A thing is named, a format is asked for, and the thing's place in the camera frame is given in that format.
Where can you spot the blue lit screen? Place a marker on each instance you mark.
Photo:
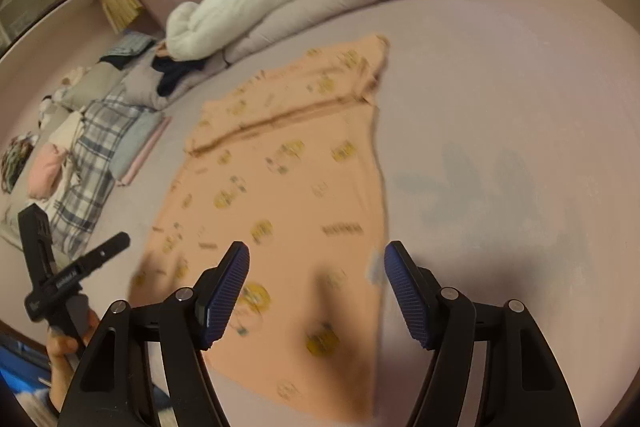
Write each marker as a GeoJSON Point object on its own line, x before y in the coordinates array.
{"type": "Point", "coordinates": [20, 367]}

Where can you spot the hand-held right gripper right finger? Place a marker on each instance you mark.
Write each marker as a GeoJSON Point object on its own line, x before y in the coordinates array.
{"type": "Point", "coordinates": [407, 292]}

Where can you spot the grey pillow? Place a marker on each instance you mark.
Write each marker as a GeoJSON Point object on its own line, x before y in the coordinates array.
{"type": "Point", "coordinates": [95, 84]}

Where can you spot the person's left forearm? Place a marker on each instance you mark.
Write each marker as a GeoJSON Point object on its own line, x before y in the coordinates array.
{"type": "Point", "coordinates": [60, 389]}

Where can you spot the person's left hand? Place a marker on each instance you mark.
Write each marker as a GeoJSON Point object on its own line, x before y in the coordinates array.
{"type": "Point", "coordinates": [67, 347]}

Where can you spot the peach cartoon print garment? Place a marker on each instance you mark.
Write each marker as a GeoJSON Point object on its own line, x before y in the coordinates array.
{"type": "Point", "coordinates": [280, 187]}

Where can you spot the blue plaid pillow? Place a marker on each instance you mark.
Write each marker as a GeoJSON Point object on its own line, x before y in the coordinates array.
{"type": "Point", "coordinates": [95, 142]}

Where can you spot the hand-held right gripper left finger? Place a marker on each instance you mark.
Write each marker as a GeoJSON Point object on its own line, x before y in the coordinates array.
{"type": "Point", "coordinates": [227, 292]}

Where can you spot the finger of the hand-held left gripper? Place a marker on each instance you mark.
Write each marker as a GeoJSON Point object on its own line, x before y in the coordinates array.
{"type": "Point", "coordinates": [102, 254]}

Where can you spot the woven straw bag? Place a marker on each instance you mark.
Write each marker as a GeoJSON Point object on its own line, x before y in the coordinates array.
{"type": "Point", "coordinates": [120, 4]}

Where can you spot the blue striped folded cloth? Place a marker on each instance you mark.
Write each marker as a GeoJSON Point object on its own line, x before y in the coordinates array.
{"type": "Point", "coordinates": [127, 47]}

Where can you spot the white stuffed toys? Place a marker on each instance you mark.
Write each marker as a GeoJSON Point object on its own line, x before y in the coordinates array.
{"type": "Point", "coordinates": [60, 94]}

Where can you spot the light blue pillow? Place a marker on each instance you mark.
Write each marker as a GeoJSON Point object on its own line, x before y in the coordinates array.
{"type": "Point", "coordinates": [135, 142]}

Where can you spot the dark navy garment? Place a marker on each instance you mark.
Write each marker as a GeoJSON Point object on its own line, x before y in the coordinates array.
{"type": "Point", "coordinates": [172, 79]}

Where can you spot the floral patterned cloth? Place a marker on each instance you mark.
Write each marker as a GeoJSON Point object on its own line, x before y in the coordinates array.
{"type": "Point", "coordinates": [15, 157]}

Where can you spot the pink flat cushion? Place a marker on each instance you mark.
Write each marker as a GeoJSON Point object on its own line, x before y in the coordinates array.
{"type": "Point", "coordinates": [147, 152]}

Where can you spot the bed with pink sheet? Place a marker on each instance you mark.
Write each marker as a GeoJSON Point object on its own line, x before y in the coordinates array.
{"type": "Point", "coordinates": [500, 132]}

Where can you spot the pink bundled cloth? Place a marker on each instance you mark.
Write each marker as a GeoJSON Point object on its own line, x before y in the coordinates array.
{"type": "Point", "coordinates": [45, 169]}

